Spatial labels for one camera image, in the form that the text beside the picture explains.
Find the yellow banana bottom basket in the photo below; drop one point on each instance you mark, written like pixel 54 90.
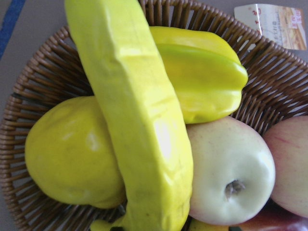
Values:
pixel 205 71

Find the yellow lemon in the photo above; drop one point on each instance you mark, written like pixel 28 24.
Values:
pixel 69 155

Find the pale green pink apple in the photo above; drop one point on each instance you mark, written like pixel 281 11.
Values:
pixel 234 172

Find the dark purple fruit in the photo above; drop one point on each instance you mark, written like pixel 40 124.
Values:
pixel 275 220

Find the paper price tag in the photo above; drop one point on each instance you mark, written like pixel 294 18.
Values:
pixel 283 25

